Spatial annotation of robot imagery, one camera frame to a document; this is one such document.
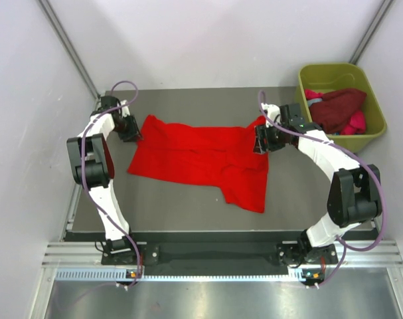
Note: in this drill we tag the red t shirt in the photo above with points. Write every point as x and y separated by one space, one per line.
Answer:
221 157

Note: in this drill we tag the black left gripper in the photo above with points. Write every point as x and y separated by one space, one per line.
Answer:
133 133

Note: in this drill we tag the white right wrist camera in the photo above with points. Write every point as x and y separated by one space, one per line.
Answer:
273 113

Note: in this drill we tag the maroon shirt in bin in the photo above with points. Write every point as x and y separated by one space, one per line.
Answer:
336 108

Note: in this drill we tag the olive green plastic bin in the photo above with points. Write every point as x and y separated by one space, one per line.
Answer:
330 77

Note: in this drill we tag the aluminium frame post right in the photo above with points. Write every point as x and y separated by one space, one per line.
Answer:
377 19

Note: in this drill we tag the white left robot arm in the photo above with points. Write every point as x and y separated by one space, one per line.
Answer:
93 168

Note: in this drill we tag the aluminium frame post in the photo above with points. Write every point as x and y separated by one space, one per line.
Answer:
67 45
377 19

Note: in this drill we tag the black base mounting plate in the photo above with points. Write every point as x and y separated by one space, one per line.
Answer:
223 253

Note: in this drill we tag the aluminium front rail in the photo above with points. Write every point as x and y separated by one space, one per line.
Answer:
83 261

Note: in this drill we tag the pink shirt in bin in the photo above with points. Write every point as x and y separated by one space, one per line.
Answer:
357 123

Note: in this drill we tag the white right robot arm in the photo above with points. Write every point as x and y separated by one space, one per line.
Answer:
354 196

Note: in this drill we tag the aluminium frame post left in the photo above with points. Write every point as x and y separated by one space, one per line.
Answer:
67 45

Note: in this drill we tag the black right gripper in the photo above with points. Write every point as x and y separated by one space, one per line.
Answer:
261 131

